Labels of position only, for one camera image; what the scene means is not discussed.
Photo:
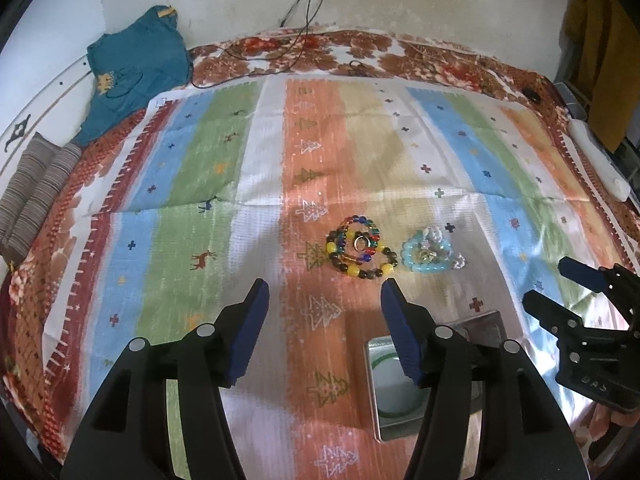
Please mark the teal garment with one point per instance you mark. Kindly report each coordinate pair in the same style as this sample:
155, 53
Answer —
135, 60

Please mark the silver metal tin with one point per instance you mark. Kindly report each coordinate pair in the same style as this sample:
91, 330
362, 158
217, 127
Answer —
387, 422

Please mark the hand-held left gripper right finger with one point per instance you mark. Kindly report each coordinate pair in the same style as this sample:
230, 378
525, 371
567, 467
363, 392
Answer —
400, 332

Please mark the white headboard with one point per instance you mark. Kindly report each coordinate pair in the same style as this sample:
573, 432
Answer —
35, 105

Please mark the yellow hanging cloth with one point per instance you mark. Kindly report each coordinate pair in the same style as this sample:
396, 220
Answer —
605, 60

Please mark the striped printed mat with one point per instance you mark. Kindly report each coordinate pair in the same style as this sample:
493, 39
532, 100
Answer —
310, 125

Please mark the green bangle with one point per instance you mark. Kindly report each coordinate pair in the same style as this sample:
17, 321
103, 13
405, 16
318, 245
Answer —
385, 358

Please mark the striped brown cushion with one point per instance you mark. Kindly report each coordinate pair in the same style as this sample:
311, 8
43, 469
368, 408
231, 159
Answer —
35, 185

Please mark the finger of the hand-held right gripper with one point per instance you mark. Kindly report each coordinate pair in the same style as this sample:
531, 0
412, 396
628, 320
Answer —
582, 277
547, 310

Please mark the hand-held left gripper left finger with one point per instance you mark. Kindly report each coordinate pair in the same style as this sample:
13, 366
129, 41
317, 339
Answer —
250, 332

